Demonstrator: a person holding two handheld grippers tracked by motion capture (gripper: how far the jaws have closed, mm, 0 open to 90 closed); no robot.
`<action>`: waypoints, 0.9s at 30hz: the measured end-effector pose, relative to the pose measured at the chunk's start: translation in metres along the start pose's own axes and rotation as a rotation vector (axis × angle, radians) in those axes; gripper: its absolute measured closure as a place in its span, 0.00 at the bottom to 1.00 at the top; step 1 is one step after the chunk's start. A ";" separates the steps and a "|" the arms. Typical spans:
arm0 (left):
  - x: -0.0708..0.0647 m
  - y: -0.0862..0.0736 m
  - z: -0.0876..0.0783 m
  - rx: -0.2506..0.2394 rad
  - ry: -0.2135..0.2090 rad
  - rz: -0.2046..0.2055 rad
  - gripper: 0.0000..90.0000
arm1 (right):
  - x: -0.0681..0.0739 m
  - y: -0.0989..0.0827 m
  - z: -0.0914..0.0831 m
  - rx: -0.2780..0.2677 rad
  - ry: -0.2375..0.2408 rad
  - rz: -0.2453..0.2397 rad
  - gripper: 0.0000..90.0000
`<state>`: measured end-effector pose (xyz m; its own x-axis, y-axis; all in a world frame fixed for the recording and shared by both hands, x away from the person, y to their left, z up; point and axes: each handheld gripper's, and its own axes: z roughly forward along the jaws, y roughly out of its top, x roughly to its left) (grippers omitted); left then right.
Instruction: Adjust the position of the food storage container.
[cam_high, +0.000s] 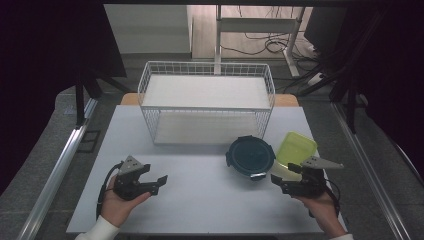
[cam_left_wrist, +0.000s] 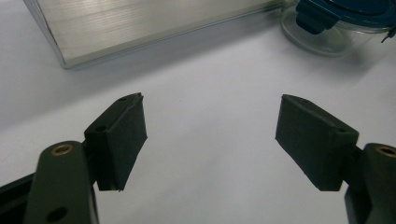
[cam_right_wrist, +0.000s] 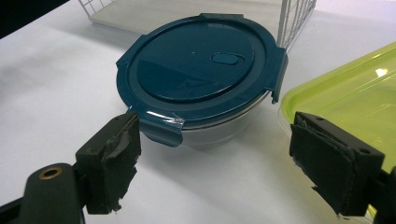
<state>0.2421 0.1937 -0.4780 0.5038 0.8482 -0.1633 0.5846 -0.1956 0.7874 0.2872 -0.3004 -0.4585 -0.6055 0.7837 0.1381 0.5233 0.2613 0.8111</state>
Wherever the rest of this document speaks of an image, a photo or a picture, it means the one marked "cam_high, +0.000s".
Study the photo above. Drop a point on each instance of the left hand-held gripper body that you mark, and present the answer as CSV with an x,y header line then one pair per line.
x,y
126,186

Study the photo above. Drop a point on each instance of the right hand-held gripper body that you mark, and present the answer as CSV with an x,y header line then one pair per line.
x,y
308,183

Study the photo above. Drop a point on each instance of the green rectangular container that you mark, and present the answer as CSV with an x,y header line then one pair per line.
x,y
295,148

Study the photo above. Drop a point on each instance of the round container with dark lid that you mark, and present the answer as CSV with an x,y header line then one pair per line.
x,y
250,156

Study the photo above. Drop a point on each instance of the person's left hand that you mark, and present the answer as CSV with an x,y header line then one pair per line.
x,y
116,206

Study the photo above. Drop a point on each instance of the person's right hand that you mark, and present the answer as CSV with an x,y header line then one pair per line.
x,y
321,213

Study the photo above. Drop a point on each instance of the wooden board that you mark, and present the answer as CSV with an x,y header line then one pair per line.
x,y
128,99

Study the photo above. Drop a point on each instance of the black stand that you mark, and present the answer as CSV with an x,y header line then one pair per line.
x,y
350,103
80,100

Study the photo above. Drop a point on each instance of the white power strip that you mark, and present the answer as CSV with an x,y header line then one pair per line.
x,y
315,79

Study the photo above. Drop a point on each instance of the black curtain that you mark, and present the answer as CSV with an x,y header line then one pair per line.
x,y
383,66
50,66

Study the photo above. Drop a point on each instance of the white cabinet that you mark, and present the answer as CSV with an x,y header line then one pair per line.
x,y
148,30

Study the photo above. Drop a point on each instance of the black floor bracket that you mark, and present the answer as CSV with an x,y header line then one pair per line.
x,y
88,140

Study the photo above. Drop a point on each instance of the aluminium rail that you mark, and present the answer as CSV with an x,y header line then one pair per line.
x,y
56,173
370,173

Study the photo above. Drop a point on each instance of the white desk frame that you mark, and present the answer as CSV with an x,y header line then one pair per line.
x,y
256,25

